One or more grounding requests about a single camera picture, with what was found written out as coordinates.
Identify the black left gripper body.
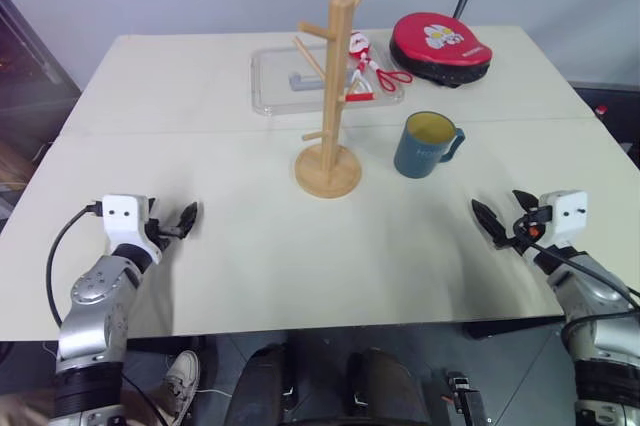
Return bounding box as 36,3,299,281
146,197,182,250

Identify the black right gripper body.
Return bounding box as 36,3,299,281
501,207,554,256

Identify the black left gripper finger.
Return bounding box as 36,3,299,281
177,201,200,239

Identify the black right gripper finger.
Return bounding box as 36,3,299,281
511,189,540,215
470,198,508,248

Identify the wooden mug tree stand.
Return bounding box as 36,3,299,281
293,0,384,201

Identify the blue mug with yellow inside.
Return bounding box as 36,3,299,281
392,110,467,181

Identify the black box with red button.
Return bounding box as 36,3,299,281
572,79,640,173

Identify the white sneaker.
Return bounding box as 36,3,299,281
161,349,202,423

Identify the clear plastic tray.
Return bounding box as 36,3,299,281
249,43,407,119

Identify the red black boxing pad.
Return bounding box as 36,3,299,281
388,13,494,90

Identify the dark rounded shape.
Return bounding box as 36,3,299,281
223,343,297,426
344,345,429,426

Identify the red metal triangle toy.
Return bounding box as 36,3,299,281
344,70,376,104

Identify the black cabinet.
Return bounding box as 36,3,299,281
0,0,82,160

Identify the red white figure toy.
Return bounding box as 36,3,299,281
348,31,377,75

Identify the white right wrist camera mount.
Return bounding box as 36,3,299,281
536,189,588,248

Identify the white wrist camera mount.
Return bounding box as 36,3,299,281
101,193,164,266
536,189,588,248

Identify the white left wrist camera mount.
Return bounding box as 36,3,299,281
101,193,164,266

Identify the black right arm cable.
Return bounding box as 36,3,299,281
519,229,640,320

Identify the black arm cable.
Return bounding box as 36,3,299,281
519,229,640,320
45,201,106,328

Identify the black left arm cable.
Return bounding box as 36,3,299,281
45,201,106,328

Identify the black metal bracket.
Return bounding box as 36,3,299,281
443,369,494,426

